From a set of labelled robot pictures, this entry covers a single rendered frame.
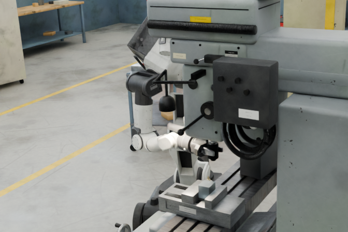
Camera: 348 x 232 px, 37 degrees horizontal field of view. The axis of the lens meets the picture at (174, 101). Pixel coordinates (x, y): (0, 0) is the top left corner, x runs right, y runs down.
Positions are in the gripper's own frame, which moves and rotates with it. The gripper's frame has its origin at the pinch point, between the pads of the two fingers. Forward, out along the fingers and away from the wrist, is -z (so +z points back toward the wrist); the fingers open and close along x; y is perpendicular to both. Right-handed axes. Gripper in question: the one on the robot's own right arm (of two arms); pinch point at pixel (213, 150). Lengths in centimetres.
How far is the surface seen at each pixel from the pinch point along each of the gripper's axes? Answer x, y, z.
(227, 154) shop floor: 212, 122, 180
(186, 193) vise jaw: -14.3, 16.1, 2.7
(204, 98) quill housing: -9.1, -26.6, -4.9
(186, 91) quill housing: -11.2, -28.5, 3.1
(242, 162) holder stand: 32.8, 20.4, 11.0
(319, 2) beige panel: 164, -41, 51
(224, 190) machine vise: -0.1, 17.2, -6.2
